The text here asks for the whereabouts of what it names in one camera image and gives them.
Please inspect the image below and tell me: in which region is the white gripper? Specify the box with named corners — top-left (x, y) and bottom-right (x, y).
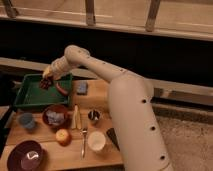
top-left (42, 57), bottom-right (71, 80)

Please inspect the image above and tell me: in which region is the dark red grape bunch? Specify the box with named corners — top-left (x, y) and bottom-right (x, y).
top-left (39, 79), bottom-right (53, 90)

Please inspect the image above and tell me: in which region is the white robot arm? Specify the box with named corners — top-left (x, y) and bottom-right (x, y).
top-left (43, 45), bottom-right (174, 171)

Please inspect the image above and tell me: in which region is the green plastic tray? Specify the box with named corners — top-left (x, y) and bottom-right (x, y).
top-left (14, 74), bottom-right (70, 110)

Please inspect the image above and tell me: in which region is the red sausage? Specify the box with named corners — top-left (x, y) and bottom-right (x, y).
top-left (55, 82), bottom-right (69, 96)

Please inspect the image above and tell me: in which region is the blue sponge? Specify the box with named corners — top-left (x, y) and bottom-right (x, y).
top-left (77, 81), bottom-right (88, 95)

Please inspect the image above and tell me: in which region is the red bowl with cloth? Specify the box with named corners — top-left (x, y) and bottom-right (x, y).
top-left (42, 104), bottom-right (68, 128)

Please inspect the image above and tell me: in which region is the small blue cup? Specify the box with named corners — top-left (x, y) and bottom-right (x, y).
top-left (18, 113), bottom-right (36, 130)

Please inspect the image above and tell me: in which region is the yellow banana slice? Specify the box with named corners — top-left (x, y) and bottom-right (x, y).
top-left (71, 105), bottom-right (82, 130)

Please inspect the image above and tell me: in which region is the small metal cup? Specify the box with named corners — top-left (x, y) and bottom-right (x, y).
top-left (88, 110), bottom-right (100, 126)

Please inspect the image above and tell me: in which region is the orange apple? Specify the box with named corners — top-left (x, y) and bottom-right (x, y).
top-left (55, 129), bottom-right (71, 145)

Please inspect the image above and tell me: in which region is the metal fork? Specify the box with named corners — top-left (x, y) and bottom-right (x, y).
top-left (81, 127), bottom-right (88, 158)

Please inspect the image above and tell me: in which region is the wooden board table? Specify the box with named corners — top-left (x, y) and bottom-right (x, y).
top-left (0, 80), bottom-right (123, 171)

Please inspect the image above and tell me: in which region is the white cup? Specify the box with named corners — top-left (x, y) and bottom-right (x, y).
top-left (87, 131), bottom-right (106, 153)

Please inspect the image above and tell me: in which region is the black rectangular remote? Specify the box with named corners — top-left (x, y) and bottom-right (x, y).
top-left (106, 128), bottom-right (119, 149)

